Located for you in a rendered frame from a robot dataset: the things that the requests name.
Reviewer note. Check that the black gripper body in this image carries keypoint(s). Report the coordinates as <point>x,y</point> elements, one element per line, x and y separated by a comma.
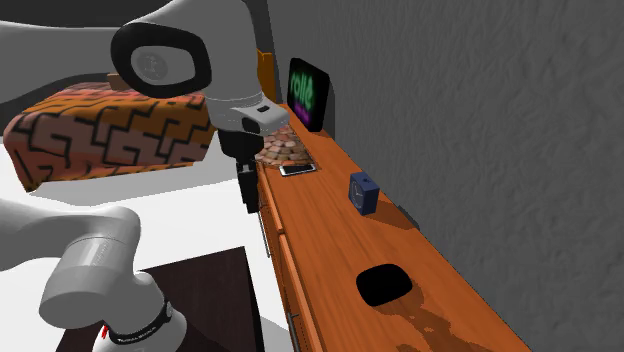
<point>241,144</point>

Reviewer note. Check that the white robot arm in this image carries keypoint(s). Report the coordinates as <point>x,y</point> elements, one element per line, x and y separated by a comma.
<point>90,273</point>

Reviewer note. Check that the pebble-patterned flat book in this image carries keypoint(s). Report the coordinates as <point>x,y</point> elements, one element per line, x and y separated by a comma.
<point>285,148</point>

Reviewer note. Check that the silver phone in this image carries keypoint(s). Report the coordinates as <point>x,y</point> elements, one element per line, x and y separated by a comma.
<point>298,169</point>

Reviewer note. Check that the black tablet with green display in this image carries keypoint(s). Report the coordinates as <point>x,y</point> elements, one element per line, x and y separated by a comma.
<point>307,95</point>

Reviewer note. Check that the white bed with orange patterned pillow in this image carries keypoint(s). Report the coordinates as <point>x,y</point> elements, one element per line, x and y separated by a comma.
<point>195,219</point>

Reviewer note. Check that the orange wooden chest of drawers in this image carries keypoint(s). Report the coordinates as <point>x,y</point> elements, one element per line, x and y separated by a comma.
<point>331,234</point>

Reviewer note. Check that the blue alarm clock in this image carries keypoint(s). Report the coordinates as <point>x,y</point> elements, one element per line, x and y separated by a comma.
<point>363,194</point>

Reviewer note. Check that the black rounded flat object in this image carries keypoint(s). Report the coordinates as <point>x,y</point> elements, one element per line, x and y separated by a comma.
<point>384,285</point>

